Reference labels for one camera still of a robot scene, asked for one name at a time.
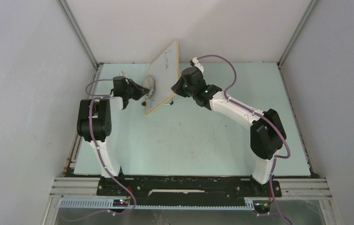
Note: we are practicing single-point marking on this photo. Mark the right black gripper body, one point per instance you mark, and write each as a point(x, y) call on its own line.
point(181, 89)

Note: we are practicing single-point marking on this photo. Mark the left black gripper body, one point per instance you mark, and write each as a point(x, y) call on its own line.
point(125, 92)

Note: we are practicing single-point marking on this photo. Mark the silver mesh sponge eraser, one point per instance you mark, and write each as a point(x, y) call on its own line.
point(149, 83)

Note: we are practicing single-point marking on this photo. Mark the wood framed whiteboard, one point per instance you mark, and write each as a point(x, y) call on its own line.
point(165, 71)

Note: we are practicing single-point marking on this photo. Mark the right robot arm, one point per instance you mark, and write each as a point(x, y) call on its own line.
point(267, 135)

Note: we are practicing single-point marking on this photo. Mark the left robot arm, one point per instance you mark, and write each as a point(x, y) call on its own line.
point(94, 123)

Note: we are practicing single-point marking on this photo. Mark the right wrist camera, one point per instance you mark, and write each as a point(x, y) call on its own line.
point(195, 63)

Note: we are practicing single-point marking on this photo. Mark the black metal base rail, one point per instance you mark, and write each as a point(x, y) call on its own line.
point(188, 190)

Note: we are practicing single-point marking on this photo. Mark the slotted cable duct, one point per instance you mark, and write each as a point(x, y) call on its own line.
point(117, 204)

